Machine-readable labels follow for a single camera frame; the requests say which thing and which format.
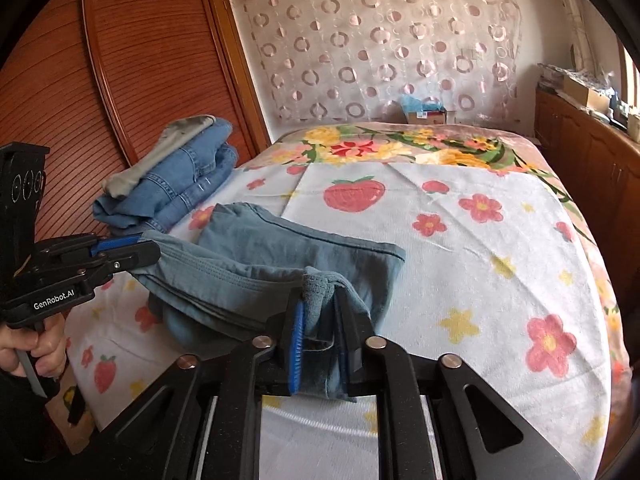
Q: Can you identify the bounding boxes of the small cardboard box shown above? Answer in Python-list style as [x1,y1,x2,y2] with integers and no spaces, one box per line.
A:
[406,107,447,125]

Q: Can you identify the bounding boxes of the blue plastic bag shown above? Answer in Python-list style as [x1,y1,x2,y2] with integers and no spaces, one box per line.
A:
[400,94,446,113]

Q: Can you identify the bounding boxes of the brown slatted wooden wardrobe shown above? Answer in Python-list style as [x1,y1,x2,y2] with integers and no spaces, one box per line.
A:
[0,0,273,261]

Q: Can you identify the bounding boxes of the open cardboard box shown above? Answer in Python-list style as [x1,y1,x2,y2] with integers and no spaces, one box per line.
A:
[562,72,611,111]

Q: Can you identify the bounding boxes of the grey-blue pants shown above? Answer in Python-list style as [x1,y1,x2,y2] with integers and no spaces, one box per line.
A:
[131,202,407,403]

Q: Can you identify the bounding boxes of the white flower-print bed sheet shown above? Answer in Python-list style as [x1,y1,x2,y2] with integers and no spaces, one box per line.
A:
[65,162,613,480]

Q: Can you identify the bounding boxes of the folded blue jeans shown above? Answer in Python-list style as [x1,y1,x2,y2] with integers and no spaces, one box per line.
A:
[92,117,238,236]

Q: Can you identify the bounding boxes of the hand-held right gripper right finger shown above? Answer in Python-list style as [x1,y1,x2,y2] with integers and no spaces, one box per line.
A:
[334,290,583,480]

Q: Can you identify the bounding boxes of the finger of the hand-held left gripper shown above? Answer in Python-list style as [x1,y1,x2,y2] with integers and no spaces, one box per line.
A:
[106,242,162,276]
[92,233,147,257]

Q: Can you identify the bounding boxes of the person's left hand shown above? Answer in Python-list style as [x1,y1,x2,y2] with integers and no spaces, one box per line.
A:
[0,317,68,379]

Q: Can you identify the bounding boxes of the pink circle-patterned wall cloth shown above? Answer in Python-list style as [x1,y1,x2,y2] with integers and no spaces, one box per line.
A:
[232,0,523,123]

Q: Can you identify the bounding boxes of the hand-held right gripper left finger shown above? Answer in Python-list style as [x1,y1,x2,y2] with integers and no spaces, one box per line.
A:
[97,301,307,480]

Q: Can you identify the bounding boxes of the long wooden cabinet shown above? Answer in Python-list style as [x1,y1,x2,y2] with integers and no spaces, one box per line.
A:
[534,85,640,241]

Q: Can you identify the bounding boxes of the folded grey-green pants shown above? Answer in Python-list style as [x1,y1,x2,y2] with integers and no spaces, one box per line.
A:
[102,115,218,198]

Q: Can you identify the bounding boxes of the pale window curtain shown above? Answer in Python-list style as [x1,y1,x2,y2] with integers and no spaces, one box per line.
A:
[555,0,621,81]

